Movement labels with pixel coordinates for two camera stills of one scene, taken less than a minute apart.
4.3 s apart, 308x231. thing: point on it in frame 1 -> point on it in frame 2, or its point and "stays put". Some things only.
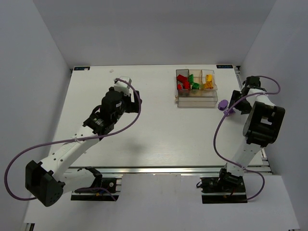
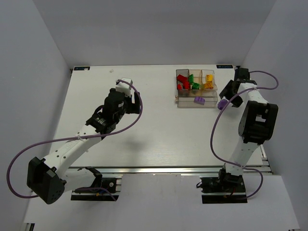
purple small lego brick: [231, 112] -> [199, 100]
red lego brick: [186, 85] stays put
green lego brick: [195, 85] stays put
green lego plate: [191, 78] stays put
